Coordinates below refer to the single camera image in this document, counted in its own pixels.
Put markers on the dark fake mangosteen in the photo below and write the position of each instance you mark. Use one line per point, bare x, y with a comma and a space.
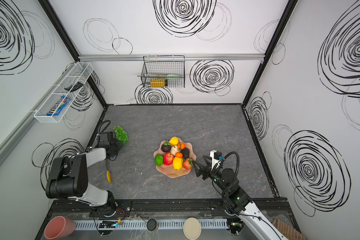
166, 147

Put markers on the orange fake tangerine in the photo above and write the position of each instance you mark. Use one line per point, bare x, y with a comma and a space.
181, 146
179, 155

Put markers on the red fake apple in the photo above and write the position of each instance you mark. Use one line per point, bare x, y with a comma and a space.
168, 159

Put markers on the white cable duct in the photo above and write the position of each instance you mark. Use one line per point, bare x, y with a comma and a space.
91, 225

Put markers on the yellow fake lemon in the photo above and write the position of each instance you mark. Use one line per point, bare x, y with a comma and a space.
178, 163

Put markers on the small yellow fake pear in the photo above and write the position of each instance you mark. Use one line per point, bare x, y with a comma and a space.
174, 141

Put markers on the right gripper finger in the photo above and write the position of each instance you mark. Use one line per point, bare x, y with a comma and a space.
199, 171
205, 163

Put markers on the yellow sponge in basket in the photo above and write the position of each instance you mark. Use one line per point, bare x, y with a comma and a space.
158, 82

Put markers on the black wire wall basket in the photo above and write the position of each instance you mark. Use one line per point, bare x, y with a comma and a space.
170, 67

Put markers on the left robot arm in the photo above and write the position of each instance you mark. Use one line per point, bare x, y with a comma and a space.
68, 177

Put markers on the green fake lime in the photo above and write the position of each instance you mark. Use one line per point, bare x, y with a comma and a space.
159, 160

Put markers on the beige fake pear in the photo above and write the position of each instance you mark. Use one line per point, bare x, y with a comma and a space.
175, 150

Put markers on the black remote control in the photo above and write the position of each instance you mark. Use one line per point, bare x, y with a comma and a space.
74, 87

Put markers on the red fake strawberry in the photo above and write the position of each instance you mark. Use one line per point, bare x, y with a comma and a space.
188, 164

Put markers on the pink plastic cup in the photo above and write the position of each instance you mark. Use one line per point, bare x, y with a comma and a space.
59, 227

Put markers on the dark fake avocado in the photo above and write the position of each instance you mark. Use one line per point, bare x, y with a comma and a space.
186, 153

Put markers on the cream round lid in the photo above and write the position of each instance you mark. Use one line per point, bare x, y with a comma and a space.
192, 229

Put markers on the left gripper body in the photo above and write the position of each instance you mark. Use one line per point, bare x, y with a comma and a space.
113, 147

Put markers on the striped brown cloth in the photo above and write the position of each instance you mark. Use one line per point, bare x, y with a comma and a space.
288, 231

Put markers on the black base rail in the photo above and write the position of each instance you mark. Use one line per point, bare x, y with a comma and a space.
213, 207

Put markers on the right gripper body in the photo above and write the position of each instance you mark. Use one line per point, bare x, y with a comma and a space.
205, 170

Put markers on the green fake grapes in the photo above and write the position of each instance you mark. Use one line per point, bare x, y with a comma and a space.
121, 134

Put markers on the blue candy packet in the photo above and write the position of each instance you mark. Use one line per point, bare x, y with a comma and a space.
59, 106

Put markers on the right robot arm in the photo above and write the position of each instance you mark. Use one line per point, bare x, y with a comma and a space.
242, 206

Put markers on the black round cap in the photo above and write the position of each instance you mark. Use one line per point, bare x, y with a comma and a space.
152, 224

